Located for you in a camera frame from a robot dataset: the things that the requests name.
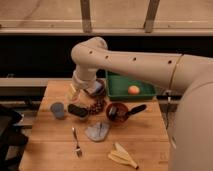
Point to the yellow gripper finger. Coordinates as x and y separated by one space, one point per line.
72 89

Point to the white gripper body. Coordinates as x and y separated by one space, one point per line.
81 83

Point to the black eraser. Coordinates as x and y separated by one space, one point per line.
77 111

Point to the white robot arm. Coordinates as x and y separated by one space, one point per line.
192 141

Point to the blue plastic cup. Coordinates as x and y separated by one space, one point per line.
57 109

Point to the small red cone toy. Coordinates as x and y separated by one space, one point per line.
73 98

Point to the blue sponge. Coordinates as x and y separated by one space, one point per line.
95 88

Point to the dark purple bowl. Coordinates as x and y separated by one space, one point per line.
99 92

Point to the bunch of dark grapes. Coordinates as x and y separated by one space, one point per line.
97 107

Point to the green plastic tray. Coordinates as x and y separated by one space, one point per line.
121 88

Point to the orange bowl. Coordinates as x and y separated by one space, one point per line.
108 110

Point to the grey blue cloth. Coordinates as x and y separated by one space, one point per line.
98 131

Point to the orange fruit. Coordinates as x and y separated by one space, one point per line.
133 90

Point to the silver fork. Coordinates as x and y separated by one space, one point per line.
77 148

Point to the black chair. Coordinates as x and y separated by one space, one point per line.
10 136

